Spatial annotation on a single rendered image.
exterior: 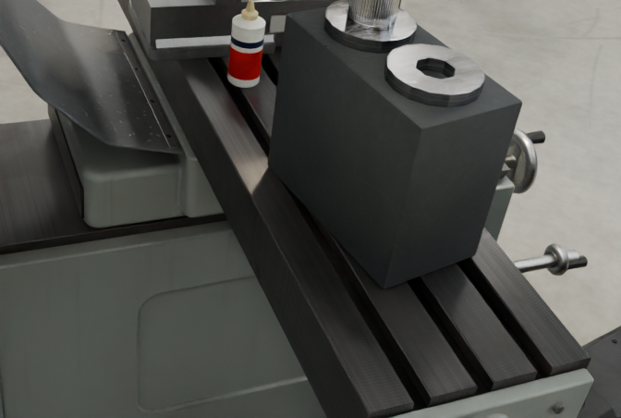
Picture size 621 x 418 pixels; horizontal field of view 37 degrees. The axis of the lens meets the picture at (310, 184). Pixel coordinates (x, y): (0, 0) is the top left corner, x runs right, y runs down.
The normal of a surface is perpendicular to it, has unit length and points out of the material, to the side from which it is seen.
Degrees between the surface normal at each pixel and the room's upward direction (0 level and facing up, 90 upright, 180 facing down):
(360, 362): 0
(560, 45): 0
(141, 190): 90
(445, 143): 90
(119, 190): 90
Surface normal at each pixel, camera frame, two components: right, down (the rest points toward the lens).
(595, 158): 0.13, -0.80
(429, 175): 0.54, 0.56
